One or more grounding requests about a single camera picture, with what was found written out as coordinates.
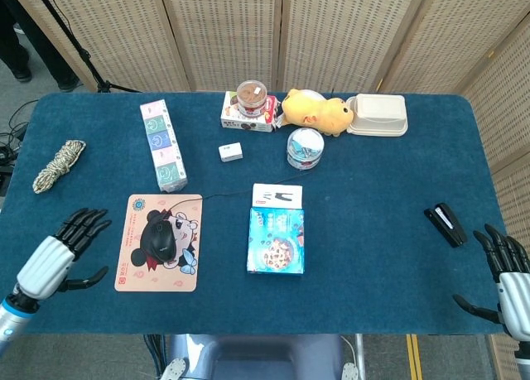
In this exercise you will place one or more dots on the blue cereal box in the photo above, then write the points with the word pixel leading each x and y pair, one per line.
pixel 276 243

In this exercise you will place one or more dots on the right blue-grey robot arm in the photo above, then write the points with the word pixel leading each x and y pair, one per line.
pixel 522 361

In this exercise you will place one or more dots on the white box with black print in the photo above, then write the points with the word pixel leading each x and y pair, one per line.
pixel 277 195

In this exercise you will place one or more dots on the black stapler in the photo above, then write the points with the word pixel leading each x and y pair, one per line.
pixel 447 224

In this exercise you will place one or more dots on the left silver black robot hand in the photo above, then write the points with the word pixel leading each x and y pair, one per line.
pixel 45 264

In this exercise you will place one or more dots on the black computer mouse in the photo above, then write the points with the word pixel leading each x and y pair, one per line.
pixel 158 241

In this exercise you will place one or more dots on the small red snack box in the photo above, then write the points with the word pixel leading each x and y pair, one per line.
pixel 272 107

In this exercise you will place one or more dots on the person in dark trousers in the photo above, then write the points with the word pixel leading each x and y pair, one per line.
pixel 41 53

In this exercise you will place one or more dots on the beige lidded lunch box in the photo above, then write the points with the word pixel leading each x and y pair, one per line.
pixel 379 115

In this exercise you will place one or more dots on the cartoon girl mouse pad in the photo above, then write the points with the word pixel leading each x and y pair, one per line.
pixel 136 268

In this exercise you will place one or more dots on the black tripod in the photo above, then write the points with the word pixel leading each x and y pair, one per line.
pixel 78 51

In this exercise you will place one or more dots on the white cookie box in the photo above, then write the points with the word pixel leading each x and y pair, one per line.
pixel 244 123

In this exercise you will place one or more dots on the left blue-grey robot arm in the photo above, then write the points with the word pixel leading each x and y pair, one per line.
pixel 12 318

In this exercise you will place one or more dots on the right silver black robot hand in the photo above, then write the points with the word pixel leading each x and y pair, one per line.
pixel 515 305

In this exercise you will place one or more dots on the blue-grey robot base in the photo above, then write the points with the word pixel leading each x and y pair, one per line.
pixel 256 357

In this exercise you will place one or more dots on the yellow plush toy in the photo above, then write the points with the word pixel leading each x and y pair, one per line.
pixel 319 113

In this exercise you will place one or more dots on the clear jar with clips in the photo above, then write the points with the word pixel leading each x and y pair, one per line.
pixel 305 148

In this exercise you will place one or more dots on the small white box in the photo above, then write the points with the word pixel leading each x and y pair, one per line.
pixel 230 152

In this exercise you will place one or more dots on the blue table cloth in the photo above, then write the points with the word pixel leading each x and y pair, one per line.
pixel 364 297

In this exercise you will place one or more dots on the clear jar with brown snacks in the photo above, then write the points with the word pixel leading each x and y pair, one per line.
pixel 251 96

